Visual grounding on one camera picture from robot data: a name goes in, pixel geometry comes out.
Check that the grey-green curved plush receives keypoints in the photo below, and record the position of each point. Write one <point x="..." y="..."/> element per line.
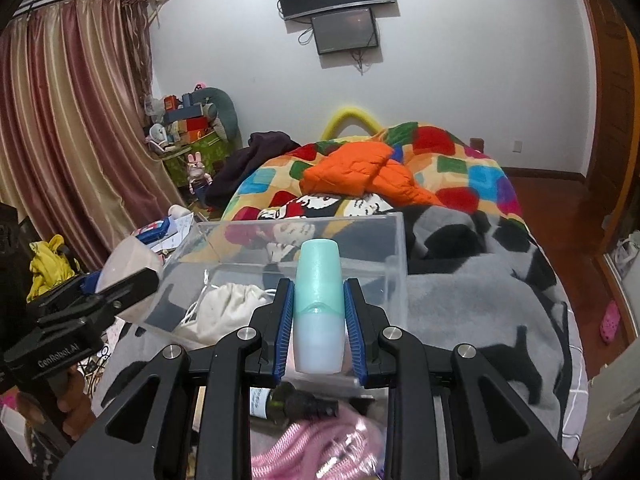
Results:
<point x="225" y="105"/>

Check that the pile of papers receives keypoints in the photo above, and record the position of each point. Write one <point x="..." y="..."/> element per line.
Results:
<point x="180" y="230"/>

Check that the white desk fan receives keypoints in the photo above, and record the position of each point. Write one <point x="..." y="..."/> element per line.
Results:
<point x="156" y="137"/>

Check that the pink slipper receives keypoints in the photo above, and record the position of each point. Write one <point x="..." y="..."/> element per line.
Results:
<point x="610" y="322"/>

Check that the orange padded jacket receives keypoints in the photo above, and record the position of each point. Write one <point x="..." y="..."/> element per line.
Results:
<point x="350" y="170"/>

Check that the stack of colourful boxes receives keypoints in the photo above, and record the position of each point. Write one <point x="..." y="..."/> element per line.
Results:
<point x="187" y="120"/>

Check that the cartoon printed blanket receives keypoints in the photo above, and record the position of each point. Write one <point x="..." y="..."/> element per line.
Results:
<point x="360" y="205"/>

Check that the white shoe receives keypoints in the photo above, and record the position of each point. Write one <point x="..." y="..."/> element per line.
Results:
<point x="627" y="252"/>

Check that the dark green glass bottle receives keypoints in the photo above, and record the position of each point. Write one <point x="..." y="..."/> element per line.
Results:
<point x="295" y="402"/>

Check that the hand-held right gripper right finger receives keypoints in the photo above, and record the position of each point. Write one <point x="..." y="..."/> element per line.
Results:
<point x="356" y="335"/>

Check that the white round tape roll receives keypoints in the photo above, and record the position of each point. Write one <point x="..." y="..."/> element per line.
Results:
<point x="127" y="260"/>

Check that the rabbit toy figure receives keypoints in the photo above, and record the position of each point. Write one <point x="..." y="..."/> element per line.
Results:
<point x="199" y="175"/>

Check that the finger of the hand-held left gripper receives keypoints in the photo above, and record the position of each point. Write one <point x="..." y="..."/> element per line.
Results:
<point x="130" y="287"/>
<point x="92" y="282"/>

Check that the yellow foam tube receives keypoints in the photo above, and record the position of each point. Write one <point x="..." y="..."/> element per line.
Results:
<point x="345" y="112"/>

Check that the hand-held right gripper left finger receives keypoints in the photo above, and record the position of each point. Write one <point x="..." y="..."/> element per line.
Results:
<point x="286" y="330"/>

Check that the teal plastic bottle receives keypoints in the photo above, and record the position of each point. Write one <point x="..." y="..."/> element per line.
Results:
<point x="317" y="280"/>

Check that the dark purple cloth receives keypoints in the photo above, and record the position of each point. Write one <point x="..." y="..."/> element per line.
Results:
<point x="250" y="160"/>

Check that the grey and black blanket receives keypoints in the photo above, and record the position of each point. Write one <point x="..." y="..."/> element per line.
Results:
<point x="475" y="300"/>

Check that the blue and white packet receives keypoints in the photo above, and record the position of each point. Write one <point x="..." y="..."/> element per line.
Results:
<point x="152" y="230"/>

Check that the small black wall monitor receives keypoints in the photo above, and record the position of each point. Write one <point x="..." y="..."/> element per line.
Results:
<point x="345" y="30"/>

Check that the white wall outlet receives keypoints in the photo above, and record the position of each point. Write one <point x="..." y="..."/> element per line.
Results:
<point x="516" y="147"/>

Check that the wooden door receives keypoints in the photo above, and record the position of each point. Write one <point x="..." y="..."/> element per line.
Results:
<point x="607" y="60"/>

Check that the striped pink curtain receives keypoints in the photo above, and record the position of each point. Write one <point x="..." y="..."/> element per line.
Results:
<point x="75" y="110"/>

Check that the clear plastic box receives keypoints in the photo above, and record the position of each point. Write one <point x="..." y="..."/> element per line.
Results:
<point x="372" y="270"/>

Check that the yellow cloth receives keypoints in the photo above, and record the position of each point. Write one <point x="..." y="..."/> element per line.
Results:
<point x="47" y="265"/>

